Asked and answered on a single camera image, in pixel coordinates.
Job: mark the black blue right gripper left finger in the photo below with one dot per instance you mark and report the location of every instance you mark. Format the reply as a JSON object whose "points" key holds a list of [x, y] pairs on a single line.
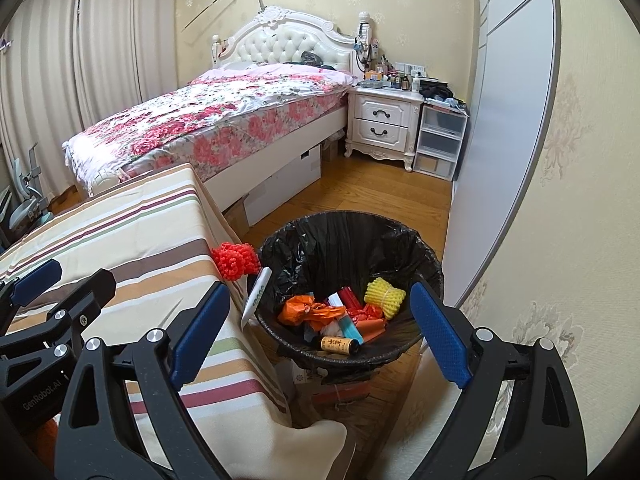
{"points": [[123, 417]]}

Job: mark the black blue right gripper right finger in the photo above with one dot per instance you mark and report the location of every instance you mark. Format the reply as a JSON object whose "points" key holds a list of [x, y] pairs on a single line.
{"points": [[542, 436]]}

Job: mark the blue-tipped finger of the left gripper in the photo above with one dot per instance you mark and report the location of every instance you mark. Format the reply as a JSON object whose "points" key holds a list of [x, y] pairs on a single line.
{"points": [[19, 292]]}

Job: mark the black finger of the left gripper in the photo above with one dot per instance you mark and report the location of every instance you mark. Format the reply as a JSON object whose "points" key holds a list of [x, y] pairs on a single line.
{"points": [[68, 319]]}

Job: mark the red foam net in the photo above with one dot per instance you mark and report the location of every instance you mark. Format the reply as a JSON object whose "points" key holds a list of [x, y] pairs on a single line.
{"points": [[236, 260]]}

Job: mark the orange paper piece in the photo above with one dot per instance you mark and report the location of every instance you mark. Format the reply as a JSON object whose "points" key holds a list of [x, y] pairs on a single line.
{"points": [[371, 329]]}

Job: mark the white green tube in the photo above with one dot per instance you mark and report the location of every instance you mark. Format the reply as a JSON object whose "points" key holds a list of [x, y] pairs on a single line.
{"points": [[255, 295]]}

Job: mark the orange plastic wrapper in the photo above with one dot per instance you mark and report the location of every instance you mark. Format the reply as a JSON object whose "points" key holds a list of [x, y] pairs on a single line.
{"points": [[303, 309]]}

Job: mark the amber bottle black cap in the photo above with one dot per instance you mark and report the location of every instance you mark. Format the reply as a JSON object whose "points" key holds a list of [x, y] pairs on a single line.
{"points": [[340, 345]]}

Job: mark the yellow foam net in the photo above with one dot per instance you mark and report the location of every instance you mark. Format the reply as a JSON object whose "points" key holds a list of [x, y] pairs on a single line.
{"points": [[383, 295]]}

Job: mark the long blue sachet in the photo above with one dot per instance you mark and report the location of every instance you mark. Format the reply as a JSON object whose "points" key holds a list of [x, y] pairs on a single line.
{"points": [[347, 325]]}

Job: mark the white tissue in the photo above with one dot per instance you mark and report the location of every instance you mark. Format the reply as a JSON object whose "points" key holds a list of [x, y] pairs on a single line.
{"points": [[331, 330]]}

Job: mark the black trash bin with bag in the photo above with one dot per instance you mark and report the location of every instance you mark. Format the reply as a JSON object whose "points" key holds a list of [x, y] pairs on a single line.
{"points": [[322, 253]]}

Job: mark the grey office chair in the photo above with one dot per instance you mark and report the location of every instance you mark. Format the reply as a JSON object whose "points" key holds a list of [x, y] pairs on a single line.
{"points": [[33, 209]]}

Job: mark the striped bed cover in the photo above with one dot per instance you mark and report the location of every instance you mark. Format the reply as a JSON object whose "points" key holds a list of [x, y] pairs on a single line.
{"points": [[155, 235]]}

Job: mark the beige curtain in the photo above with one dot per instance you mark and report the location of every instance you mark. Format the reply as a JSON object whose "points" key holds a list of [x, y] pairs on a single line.
{"points": [[66, 64]]}

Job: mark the white cardboard box under bed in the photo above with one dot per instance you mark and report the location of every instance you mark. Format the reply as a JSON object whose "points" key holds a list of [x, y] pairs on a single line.
{"points": [[274, 191]]}

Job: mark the bed with floral quilt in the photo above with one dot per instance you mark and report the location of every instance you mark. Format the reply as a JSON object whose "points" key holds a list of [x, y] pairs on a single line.
{"points": [[217, 120]]}

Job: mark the white sliding wardrobe door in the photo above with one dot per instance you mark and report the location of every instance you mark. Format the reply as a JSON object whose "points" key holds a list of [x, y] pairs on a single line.
{"points": [[510, 107]]}

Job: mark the plastic drawer unit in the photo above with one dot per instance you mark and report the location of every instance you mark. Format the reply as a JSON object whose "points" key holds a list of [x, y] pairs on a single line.
{"points": [[440, 140]]}

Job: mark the white nightstand with drawers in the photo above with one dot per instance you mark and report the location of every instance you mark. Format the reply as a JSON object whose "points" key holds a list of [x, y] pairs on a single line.
{"points": [[383, 124]]}

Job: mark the white tufted headboard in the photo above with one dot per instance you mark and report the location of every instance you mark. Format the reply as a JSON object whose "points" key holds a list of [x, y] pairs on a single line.
{"points": [[281, 35]]}

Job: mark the clutter on nightstand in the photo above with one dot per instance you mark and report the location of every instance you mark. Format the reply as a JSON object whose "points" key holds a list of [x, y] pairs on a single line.
{"points": [[379, 73]]}

